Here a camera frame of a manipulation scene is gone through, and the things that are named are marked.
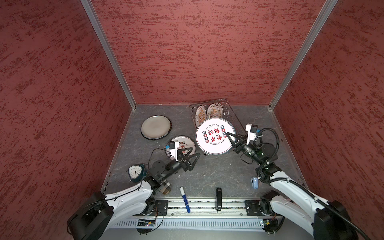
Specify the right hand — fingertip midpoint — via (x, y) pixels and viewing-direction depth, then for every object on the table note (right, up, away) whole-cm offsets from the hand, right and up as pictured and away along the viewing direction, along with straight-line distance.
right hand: (224, 136), depth 71 cm
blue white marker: (-21, -31, +7) cm, 38 cm away
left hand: (-13, -9, +1) cm, 16 cm away
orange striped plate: (-2, +14, +32) cm, 35 cm away
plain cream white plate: (-43, +3, +32) cm, 54 cm away
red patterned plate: (-6, -1, +1) cm, 7 cm away
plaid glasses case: (-30, -28, +6) cm, 41 cm away
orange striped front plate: (-11, +11, +31) cm, 35 cm away
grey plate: (-20, -8, +3) cm, 22 cm away
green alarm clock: (-47, -21, +10) cm, 53 cm away
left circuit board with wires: (-39, -45, +1) cm, 60 cm away
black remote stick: (-2, -33, +5) cm, 34 cm away
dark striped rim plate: (-43, +3, +32) cm, 54 cm away
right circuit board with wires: (+23, -44, 0) cm, 49 cm away
